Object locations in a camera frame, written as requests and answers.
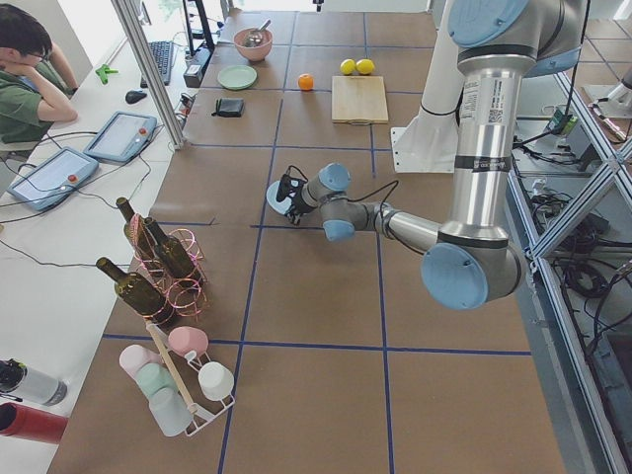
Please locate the near teach pendant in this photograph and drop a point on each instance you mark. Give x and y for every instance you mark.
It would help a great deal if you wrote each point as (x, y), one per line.
(54, 180)

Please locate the dark wine bottle right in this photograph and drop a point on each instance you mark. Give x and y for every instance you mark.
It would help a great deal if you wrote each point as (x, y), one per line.
(172, 253)

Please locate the red bottle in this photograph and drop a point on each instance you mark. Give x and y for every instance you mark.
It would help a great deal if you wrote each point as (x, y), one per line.
(31, 424)

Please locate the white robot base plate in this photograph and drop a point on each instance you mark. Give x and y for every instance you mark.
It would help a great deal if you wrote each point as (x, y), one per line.
(423, 150)

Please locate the light blue cup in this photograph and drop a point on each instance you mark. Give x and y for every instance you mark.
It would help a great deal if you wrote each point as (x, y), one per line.
(170, 411)

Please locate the black keyboard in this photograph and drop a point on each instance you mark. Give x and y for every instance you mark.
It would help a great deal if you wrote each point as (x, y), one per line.
(163, 52)

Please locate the folded grey cloth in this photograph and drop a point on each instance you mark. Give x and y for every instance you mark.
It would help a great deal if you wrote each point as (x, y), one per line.
(229, 108)

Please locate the white cup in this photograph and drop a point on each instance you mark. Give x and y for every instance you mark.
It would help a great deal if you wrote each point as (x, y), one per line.
(216, 381)

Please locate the dark wine bottle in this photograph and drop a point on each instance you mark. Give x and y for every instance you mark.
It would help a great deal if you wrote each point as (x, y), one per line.
(172, 253)
(138, 293)
(135, 231)

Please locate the lower yellow lemon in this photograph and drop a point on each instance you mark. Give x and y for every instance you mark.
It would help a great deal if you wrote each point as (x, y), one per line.
(364, 66)

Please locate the upper yellow lemon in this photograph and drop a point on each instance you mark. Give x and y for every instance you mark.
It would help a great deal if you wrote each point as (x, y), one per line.
(347, 67)

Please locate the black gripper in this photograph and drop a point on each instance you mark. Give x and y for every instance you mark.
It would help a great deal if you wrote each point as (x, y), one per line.
(295, 205)

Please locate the dark wine bottle left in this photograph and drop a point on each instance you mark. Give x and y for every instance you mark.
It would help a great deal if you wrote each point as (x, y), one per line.
(138, 293)

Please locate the pink bowl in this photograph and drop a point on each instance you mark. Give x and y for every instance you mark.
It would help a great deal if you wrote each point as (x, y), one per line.
(253, 51)

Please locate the white wire cup rack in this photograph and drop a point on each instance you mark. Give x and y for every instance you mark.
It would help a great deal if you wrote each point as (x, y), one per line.
(184, 371)

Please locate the teach pendant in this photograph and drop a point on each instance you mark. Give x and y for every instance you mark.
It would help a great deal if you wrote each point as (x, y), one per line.
(54, 180)
(121, 138)

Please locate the light green plate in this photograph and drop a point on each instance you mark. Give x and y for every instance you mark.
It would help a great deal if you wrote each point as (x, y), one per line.
(237, 77)

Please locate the aluminium frame post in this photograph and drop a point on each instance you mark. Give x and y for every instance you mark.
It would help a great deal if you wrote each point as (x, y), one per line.
(127, 16)

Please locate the bamboo cutting board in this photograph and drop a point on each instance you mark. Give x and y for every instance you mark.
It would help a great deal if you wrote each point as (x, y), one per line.
(359, 99)

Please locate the mint green cup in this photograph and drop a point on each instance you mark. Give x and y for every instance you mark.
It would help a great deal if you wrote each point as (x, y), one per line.
(152, 377)

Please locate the orange fruit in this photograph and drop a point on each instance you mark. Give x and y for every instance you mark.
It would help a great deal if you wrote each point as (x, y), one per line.
(305, 82)

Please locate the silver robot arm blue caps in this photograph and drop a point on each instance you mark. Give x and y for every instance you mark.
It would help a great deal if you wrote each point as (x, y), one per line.
(469, 259)

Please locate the metal scoop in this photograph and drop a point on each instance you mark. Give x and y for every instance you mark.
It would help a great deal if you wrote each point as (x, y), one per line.
(256, 36)

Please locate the far teach pendant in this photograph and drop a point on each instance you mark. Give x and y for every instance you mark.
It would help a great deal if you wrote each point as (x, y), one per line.
(121, 138)

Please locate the seated person green shirt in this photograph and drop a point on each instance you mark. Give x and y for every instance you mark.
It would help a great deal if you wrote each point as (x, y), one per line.
(37, 82)

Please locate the grey water bottle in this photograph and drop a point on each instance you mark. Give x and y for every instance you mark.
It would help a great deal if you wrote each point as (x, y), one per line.
(20, 382)

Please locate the light blue plate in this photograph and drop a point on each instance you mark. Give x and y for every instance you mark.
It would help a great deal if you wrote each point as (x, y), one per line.
(270, 197)

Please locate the yellow lemon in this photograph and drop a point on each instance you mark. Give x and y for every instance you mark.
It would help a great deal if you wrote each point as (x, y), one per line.
(364, 66)
(347, 67)

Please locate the pale pink cup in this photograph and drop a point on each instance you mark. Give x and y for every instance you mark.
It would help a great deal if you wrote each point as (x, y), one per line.
(134, 357)

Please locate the black computer mouse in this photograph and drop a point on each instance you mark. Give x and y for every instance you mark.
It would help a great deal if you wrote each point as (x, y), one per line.
(134, 96)

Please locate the copper wire bottle rack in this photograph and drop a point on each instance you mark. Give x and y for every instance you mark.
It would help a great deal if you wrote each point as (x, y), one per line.
(188, 301)

